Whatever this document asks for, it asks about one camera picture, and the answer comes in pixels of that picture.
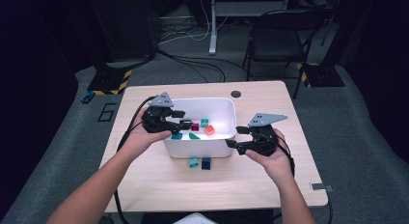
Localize metal table bracket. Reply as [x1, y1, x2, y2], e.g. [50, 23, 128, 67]
[309, 182, 335, 192]

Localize striped black stand base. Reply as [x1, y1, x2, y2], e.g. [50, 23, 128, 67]
[296, 62, 345, 89]
[86, 61, 133, 97]

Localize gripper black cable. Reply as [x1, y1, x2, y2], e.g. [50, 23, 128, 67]
[114, 96, 157, 224]
[273, 135, 334, 224]

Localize white paper sheet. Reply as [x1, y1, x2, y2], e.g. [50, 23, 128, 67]
[173, 212, 218, 224]

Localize black equipment case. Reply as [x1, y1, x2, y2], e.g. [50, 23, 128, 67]
[88, 0, 159, 65]

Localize black folding chair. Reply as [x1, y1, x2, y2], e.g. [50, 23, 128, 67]
[242, 10, 326, 100]

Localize person's dark clothing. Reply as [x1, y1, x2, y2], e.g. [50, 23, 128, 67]
[141, 210, 274, 224]

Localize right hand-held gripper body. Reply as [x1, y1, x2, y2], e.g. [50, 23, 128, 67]
[245, 113, 288, 156]

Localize person's right hand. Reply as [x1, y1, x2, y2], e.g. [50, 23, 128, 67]
[244, 127, 295, 183]

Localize dark curtain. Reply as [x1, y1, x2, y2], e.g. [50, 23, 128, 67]
[0, 0, 80, 218]
[334, 0, 409, 164]

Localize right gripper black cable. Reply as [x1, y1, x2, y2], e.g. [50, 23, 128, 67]
[273, 135, 334, 224]

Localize white plastic bin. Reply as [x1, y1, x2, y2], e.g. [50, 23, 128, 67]
[158, 97, 238, 159]

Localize black floor cables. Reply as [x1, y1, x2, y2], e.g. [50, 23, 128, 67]
[156, 49, 249, 84]

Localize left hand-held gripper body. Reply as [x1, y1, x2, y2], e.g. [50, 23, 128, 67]
[142, 92, 175, 134]

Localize white floor cables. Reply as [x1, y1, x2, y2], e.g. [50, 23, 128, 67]
[158, 0, 230, 45]

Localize small blue floor object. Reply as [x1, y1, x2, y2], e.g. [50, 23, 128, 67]
[80, 90, 96, 104]

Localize person's left hand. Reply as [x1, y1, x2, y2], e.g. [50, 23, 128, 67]
[123, 107, 173, 158]

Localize grey desk with white leg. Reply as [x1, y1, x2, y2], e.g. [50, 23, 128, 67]
[208, 0, 290, 56]

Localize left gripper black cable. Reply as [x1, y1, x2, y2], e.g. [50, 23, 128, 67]
[114, 96, 157, 224]

